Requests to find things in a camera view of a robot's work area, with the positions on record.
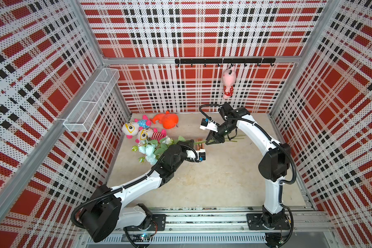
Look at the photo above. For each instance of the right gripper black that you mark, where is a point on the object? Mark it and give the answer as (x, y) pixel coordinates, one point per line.
(216, 136)

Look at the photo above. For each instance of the white fish plush blue fins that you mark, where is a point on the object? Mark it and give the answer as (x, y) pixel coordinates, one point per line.
(131, 128)

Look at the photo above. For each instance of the white fish plush pink fins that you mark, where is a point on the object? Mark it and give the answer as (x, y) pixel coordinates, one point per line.
(149, 134)

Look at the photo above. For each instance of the artificial flower bouquet green stems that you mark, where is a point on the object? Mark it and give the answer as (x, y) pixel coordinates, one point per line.
(152, 150)

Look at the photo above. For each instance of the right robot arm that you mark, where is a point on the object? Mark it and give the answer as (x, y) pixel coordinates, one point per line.
(276, 166)

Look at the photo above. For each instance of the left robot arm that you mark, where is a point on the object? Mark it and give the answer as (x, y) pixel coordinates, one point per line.
(108, 210)

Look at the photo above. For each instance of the red whale plush toy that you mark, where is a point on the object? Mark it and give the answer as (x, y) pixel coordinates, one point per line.
(168, 120)

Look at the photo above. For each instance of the black hook rail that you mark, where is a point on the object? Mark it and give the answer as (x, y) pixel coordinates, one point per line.
(218, 61)

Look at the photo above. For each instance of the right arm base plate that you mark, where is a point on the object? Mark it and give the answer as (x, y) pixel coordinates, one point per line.
(265, 221)

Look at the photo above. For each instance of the pink tape dispenser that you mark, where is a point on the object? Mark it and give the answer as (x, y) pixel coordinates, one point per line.
(199, 142)

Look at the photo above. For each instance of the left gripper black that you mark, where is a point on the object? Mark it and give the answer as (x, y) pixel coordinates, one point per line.
(189, 147)

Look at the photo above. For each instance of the pink hanging plush doll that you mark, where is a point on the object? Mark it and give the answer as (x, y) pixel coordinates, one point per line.
(228, 80)

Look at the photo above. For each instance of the white wire mesh basket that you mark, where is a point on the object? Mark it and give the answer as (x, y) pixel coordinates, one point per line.
(86, 111)

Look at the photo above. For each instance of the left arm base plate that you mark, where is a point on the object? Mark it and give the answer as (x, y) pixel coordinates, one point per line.
(153, 223)

